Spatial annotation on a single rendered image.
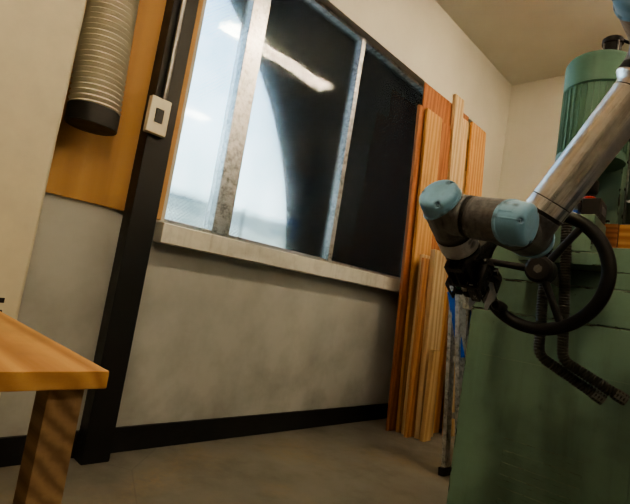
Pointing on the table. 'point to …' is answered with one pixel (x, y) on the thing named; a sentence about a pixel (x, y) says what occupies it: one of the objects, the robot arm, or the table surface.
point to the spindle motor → (588, 96)
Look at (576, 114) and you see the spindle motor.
